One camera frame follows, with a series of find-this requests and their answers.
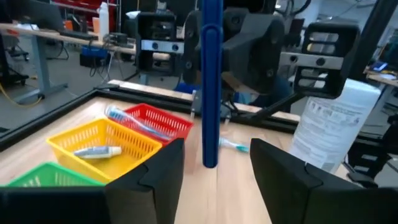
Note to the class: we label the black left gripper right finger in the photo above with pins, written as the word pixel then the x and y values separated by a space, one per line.
pixel 280 186

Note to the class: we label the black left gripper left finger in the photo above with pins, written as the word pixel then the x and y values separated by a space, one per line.
pixel 155 193

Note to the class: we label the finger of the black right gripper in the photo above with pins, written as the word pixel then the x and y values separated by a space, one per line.
pixel 255 53
pixel 192 46

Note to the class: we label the dark blue plastic stick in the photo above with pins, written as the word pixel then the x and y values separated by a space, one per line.
pixel 211 93

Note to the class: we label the teal toothbrush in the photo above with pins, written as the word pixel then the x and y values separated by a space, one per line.
pixel 236 145

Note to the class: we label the white toothpaste tube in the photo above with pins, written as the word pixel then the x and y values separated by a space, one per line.
pixel 99 152

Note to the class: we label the blue toothbrush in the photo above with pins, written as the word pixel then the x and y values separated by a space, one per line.
pixel 124 117

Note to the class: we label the white plastic bottle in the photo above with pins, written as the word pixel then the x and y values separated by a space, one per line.
pixel 104 21

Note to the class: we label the yellow plastic basket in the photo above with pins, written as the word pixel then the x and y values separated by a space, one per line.
pixel 93 168

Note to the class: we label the blue storage box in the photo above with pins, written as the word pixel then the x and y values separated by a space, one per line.
pixel 93 53

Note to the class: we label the red plastic basket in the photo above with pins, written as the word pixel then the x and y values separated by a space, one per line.
pixel 168 124

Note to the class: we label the white wipes canister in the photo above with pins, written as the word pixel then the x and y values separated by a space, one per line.
pixel 329 124

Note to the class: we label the black keyboard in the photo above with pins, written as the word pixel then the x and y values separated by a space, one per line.
pixel 77 35

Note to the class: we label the green plastic basket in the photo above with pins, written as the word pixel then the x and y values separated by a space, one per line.
pixel 53 175

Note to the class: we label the black stand base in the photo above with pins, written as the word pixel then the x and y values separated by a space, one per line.
pixel 382 146

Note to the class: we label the grey legged wooden desk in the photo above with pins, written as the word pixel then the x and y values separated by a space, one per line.
pixel 38 62

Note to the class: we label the dark monitor on desk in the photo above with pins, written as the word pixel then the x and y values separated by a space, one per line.
pixel 40 14

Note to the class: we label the black frame brace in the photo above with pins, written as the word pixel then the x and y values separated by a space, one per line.
pixel 276 107

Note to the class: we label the black frame post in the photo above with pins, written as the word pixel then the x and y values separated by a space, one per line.
pixel 370 37

